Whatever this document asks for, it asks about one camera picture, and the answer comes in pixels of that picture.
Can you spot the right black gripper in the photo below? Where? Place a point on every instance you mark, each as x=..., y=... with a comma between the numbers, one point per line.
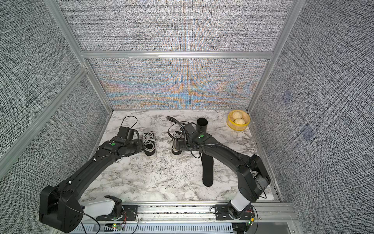
x=181, y=140

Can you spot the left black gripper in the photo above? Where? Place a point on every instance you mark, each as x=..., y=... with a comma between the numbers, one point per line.
x=139, y=145

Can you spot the black canvas sneaker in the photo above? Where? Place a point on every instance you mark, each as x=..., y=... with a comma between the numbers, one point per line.
x=149, y=141
x=175, y=153

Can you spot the black shoe insole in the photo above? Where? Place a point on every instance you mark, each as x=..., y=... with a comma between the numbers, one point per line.
x=208, y=172

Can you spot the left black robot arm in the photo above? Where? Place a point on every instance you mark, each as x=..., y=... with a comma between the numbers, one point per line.
x=59, y=205

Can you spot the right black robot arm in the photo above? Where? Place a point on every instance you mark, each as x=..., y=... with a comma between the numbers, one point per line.
x=252, y=176

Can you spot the black metal mug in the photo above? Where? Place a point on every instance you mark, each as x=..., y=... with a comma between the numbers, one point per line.
x=202, y=125

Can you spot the yellow bamboo steamer basket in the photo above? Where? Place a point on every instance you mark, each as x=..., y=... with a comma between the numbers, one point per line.
x=231, y=124

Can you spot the lower steamed bun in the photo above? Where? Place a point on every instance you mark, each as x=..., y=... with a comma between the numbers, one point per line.
x=240, y=121

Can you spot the steamed bun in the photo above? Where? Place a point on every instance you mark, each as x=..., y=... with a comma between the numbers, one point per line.
x=236, y=115
x=240, y=121

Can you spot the upper steamed bun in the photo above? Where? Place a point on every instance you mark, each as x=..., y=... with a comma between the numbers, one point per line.
x=236, y=115

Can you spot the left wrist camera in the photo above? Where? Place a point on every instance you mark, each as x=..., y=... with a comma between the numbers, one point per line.
x=126, y=133

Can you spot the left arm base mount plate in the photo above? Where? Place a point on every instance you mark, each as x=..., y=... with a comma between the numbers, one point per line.
x=120, y=213

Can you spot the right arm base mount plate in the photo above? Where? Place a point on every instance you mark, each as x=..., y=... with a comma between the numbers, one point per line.
x=228, y=212

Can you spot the white slotted cable duct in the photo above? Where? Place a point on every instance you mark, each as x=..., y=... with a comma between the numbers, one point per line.
x=156, y=228

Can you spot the aluminium front rail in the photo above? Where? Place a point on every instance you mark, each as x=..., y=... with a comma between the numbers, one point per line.
x=148, y=212

